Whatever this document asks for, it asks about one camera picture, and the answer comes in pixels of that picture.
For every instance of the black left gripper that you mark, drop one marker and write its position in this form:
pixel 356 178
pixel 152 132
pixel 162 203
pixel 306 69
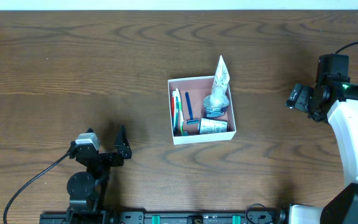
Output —
pixel 101 158

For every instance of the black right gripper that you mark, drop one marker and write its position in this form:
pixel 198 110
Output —
pixel 299 97

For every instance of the green white toothbrush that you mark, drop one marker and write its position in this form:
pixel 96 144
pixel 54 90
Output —
pixel 180 112

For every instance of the white box pink interior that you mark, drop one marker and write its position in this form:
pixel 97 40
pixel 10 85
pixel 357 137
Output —
pixel 198 88

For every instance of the red teal toothpaste tube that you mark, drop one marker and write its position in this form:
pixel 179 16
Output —
pixel 174 111

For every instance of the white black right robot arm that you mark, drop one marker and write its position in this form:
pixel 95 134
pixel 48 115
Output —
pixel 334 100

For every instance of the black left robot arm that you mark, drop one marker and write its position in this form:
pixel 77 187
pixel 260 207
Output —
pixel 87 189

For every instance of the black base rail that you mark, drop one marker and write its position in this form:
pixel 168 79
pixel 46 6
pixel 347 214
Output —
pixel 255 215

